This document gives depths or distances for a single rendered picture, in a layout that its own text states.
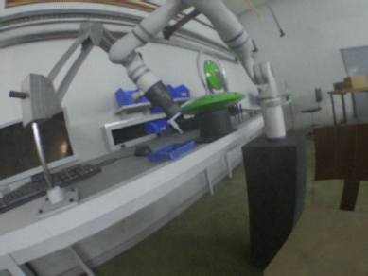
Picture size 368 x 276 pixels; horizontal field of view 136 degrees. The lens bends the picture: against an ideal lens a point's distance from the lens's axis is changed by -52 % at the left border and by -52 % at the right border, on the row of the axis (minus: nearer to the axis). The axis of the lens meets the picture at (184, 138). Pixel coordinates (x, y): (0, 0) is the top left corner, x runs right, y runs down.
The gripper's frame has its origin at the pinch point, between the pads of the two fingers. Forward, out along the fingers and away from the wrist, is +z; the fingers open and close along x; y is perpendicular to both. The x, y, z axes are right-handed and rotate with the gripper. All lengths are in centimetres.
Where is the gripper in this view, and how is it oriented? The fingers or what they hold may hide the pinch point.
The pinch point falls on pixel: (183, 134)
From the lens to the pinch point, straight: 51.1
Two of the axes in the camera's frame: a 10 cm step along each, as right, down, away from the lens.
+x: -1.8, -0.8, 9.8
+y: 7.4, -6.7, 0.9
